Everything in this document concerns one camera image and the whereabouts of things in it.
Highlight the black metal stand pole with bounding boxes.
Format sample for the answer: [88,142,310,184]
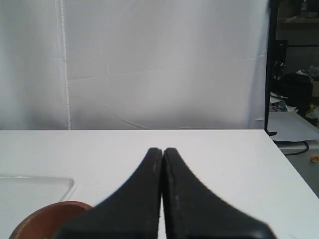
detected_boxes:
[264,0,280,136]

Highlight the black cable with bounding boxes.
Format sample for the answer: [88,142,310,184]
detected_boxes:
[279,140,310,155]

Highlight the brown wooden mortar bowl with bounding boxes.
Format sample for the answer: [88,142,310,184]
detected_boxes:
[10,201,92,239]

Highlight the white plastic tray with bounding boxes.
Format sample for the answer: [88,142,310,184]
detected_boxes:
[0,174,74,204]

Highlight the cluttered background shelf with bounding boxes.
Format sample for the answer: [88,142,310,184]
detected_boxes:
[270,0,319,118]

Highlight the white backdrop curtain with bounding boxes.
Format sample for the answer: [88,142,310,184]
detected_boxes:
[0,0,270,130]

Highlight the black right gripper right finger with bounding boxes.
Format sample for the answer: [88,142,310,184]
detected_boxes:
[162,148,274,239]

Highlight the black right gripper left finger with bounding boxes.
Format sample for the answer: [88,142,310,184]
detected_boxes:
[53,148,161,239]

